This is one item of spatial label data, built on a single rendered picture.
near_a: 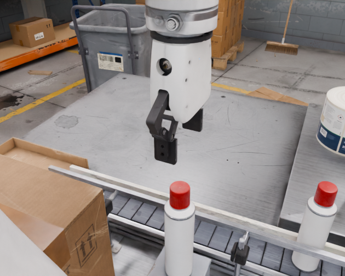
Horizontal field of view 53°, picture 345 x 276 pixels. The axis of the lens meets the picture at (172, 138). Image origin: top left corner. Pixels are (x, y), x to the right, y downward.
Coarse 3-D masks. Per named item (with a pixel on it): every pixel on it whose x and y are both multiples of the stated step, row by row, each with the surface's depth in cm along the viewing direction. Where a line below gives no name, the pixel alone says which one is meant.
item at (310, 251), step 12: (48, 168) 85; (60, 168) 85; (84, 180) 82; (96, 180) 81; (120, 192) 78; (132, 192) 77; (156, 204) 75; (204, 216) 71; (228, 228) 70; (240, 228) 68; (252, 228) 68; (264, 240) 67; (276, 240) 66; (288, 240) 66; (300, 252) 65; (312, 252) 64; (324, 252) 63
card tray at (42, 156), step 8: (8, 144) 113; (16, 144) 115; (24, 144) 113; (32, 144) 111; (0, 152) 111; (8, 152) 113; (16, 152) 113; (24, 152) 113; (32, 152) 113; (40, 152) 112; (48, 152) 110; (56, 152) 108; (64, 152) 107; (24, 160) 109; (32, 160) 109; (40, 160) 109; (48, 160) 109; (56, 160) 109; (64, 160) 109; (72, 160) 107; (80, 160) 105; (64, 168) 106; (88, 168) 106
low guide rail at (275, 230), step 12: (72, 168) 93; (84, 168) 93; (108, 180) 89; (120, 180) 88; (144, 192) 86; (156, 192) 84; (216, 216) 79; (228, 216) 78; (240, 216) 78; (264, 228) 75; (276, 228) 75; (336, 252) 70
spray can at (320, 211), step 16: (320, 192) 60; (336, 192) 59; (320, 208) 61; (336, 208) 62; (304, 224) 65; (320, 224) 62; (304, 240) 66; (320, 240) 64; (304, 256) 67; (304, 272) 69
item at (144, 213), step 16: (112, 192) 90; (128, 208) 85; (144, 208) 85; (160, 208) 85; (144, 224) 80; (160, 224) 80; (208, 224) 80; (208, 240) 76; (224, 240) 76; (256, 240) 76; (256, 256) 73; (272, 256) 73; (288, 256) 73; (288, 272) 69; (320, 272) 70; (336, 272) 69
